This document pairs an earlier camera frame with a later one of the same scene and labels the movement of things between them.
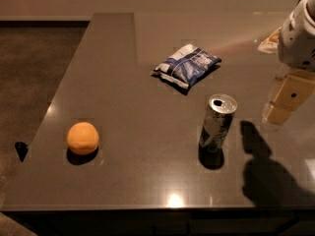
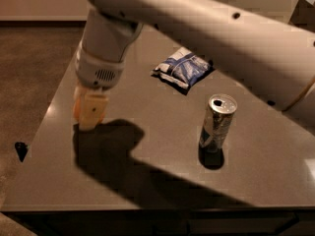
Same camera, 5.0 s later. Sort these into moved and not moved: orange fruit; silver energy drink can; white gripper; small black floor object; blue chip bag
Moved: white gripper; orange fruit
Not moved: silver energy drink can; blue chip bag; small black floor object
